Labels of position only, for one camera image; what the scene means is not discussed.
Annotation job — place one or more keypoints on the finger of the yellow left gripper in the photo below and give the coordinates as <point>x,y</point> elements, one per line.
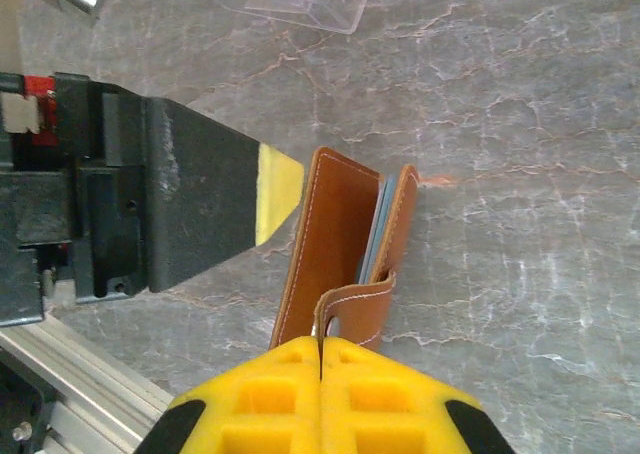
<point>210,199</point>

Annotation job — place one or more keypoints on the long aluminium frame rail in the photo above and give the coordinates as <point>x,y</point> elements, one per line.
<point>75,374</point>

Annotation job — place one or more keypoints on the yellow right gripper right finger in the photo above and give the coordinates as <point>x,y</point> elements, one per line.
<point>400,404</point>

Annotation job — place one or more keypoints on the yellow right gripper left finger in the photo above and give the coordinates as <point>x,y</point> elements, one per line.
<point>250,404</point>

